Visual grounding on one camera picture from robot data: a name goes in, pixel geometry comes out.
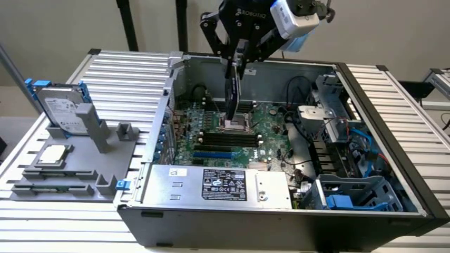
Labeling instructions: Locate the blue camera mount bracket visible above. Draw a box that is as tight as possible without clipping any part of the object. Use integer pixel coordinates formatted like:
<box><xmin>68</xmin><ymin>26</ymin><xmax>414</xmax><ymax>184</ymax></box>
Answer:
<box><xmin>281</xmin><ymin>28</ymin><xmax>318</xmax><ymax>53</ymax></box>

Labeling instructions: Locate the black open PC case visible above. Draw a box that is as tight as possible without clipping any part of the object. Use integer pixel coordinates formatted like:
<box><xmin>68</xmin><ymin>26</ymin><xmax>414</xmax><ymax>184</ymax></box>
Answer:
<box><xmin>115</xmin><ymin>51</ymin><xmax>450</xmax><ymax>250</ymax></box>

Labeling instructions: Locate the black box beside table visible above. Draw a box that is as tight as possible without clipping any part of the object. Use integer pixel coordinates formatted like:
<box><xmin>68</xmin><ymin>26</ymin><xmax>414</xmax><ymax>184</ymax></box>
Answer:
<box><xmin>398</xmin><ymin>81</ymin><xmax>436</xmax><ymax>100</ymax></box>

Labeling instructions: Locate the silver power supply unit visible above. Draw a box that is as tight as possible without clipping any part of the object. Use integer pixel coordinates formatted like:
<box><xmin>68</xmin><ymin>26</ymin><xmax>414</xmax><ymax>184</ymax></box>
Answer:
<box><xmin>141</xmin><ymin>164</ymin><xmax>295</xmax><ymax>210</ymax></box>

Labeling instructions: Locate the neighbouring metal slat table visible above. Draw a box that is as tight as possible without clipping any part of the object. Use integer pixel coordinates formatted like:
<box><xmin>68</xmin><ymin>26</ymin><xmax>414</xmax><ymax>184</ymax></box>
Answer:
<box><xmin>421</xmin><ymin>67</ymin><xmax>450</xmax><ymax>111</ymax></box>

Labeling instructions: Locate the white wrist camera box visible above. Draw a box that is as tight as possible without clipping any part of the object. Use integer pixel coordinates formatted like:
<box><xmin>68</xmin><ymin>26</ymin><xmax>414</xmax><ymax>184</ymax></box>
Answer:
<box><xmin>279</xmin><ymin>0</ymin><xmax>322</xmax><ymax>40</ymax></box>

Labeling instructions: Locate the black camera cable plug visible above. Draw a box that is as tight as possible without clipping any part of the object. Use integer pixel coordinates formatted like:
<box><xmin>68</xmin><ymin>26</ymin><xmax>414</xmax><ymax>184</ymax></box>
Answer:
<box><xmin>295</xmin><ymin>0</ymin><xmax>336</xmax><ymax>23</ymax></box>

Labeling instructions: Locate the black gpu card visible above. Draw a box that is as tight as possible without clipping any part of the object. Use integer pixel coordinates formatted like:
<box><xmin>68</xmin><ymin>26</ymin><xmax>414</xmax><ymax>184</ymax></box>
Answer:
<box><xmin>223</xmin><ymin>39</ymin><xmax>249</xmax><ymax>128</ymax></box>

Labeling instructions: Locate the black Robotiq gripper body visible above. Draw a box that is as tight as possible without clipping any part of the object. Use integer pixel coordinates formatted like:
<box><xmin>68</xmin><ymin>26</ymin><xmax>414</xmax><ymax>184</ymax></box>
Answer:
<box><xmin>218</xmin><ymin>0</ymin><xmax>283</xmax><ymax>42</ymax></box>

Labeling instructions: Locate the blue expansion slot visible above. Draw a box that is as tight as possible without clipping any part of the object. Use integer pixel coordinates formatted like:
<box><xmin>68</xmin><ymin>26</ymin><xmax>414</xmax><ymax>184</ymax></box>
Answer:
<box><xmin>191</xmin><ymin>150</ymin><xmax>234</xmax><ymax>160</ymax></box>

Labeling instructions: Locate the black stand pole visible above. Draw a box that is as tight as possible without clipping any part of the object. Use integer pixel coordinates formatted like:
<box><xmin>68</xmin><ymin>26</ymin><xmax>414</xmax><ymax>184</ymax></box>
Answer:
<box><xmin>175</xmin><ymin>0</ymin><xmax>190</xmax><ymax>52</ymax></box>
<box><xmin>118</xmin><ymin>0</ymin><xmax>141</xmax><ymax>52</ymax></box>

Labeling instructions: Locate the black RAM slot bank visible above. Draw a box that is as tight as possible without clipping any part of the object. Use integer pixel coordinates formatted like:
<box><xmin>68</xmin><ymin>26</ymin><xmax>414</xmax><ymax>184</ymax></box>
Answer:
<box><xmin>198</xmin><ymin>130</ymin><xmax>263</xmax><ymax>149</ymax></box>

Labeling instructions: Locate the blue disk bay latch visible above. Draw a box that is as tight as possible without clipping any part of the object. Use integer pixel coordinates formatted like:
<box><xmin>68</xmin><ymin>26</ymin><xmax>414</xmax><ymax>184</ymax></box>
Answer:
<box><xmin>325</xmin><ymin>194</ymin><xmax>354</xmax><ymax>210</ymax></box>

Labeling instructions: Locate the silver CPU chip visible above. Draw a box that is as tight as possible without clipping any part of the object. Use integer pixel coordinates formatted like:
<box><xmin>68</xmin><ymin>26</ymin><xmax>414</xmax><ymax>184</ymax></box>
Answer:
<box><xmin>38</xmin><ymin>144</ymin><xmax>68</xmax><ymax>166</ymax></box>

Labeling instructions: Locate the red wire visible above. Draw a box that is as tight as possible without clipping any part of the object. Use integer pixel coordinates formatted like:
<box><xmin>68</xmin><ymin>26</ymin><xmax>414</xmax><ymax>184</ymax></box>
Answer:
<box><xmin>376</xmin><ymin>152</ymin><xmax>392</xmax><ymax>172</ymax></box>

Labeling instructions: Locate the blue SATA wire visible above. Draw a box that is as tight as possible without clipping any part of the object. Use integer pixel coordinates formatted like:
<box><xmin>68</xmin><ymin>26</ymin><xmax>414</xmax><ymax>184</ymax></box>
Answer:
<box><xmin>348</xmin><ymin>125</ymin><xmax>376</xmax><ymax>181</ymax></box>

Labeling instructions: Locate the grey parts rack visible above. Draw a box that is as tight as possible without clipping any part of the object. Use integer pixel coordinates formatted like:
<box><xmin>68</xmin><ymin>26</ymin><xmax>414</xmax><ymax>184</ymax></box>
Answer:
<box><xmin>10</xmin><ymin>102</ymin><xmax>142</xmax><ymax>203</ymax></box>

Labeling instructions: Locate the metal drive cage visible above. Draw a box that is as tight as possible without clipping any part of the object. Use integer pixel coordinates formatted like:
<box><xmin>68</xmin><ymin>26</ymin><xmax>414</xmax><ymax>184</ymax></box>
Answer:
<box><xmin>310</xmin><ymin>74</ymin><xmax>364</xmax><ymax>143</ymax></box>

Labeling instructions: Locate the hard disk with blue bracket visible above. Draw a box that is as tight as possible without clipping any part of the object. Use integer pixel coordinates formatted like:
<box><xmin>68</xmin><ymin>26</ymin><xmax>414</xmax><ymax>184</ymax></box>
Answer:
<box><xmin>23</xmin><ymin>77</ymin><xmax>94</xmax><ymax>138</ymax></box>

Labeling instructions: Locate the black looped wire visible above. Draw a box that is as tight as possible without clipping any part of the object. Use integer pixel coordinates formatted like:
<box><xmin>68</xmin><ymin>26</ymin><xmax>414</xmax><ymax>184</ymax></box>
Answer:
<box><xmin>285</xmin><ymin>75</ymin><xmax>313</xmax><ymax>106</ymax></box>

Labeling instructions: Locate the metal CPU socket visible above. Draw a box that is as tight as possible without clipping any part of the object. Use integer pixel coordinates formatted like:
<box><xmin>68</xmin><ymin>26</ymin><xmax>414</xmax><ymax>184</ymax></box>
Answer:
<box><xmin>217</xmin><ymin>112</ymin><xmax>255</xmax><ymax>133</ymax></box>

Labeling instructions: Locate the green motherboard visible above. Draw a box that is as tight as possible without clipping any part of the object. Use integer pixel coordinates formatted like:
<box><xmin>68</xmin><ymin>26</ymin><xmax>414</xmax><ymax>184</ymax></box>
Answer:
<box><xmin>171</xmin><ymin>102</ymin><xmax>294</xmax><ymax>170</ymax></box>

